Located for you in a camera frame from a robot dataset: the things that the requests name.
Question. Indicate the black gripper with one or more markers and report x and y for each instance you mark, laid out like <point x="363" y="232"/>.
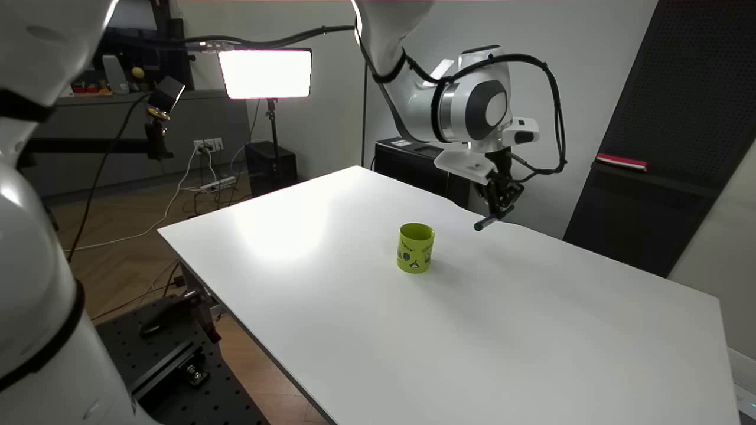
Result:
<point x="501" y="177"/>

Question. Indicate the black camera on mount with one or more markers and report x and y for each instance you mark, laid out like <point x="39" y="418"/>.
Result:
<point x="167" y="96"/>

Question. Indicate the tall black panel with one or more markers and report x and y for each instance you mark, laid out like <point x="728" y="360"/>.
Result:
<point x="669" y="132"/>

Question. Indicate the black perforated breadboard base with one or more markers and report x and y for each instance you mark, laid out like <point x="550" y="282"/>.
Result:
<point x="180" y="370"/>

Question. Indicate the small black box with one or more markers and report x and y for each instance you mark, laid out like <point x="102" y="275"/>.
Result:
<point x="271" y="169"/>

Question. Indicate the green printed mug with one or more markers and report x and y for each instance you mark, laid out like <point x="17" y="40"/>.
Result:
<point x="414" y="249"/>

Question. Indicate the white wall socket strip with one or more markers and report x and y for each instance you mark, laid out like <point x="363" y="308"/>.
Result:
<point x="209" y="145"/>

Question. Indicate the bright rectangular light panel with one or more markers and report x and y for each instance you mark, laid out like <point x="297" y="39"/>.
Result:
<point x="266" y="73"/>

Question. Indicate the pink label strip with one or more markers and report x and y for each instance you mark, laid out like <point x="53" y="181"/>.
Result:
<point x="622" y="162"/>

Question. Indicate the small yellow counter object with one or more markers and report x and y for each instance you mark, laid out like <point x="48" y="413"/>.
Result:
<point x="137" y="73"/>

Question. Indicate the black light stand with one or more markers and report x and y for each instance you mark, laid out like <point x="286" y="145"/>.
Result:
<point x="273" y="122"/>

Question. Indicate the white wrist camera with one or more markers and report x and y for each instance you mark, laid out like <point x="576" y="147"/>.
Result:
<point x="520" y="130"/>

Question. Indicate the white floor power strip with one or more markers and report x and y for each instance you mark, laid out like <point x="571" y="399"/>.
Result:
<point x="216" y="182"/>

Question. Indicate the large black computer case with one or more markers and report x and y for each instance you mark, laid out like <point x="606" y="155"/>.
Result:
<point x="410" y="169"/>

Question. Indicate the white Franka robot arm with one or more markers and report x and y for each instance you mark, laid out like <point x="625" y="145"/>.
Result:
<point x="36" y="275"/>

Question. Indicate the grey background counter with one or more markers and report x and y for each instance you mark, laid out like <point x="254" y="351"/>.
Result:
<point x="102" y="118"/>

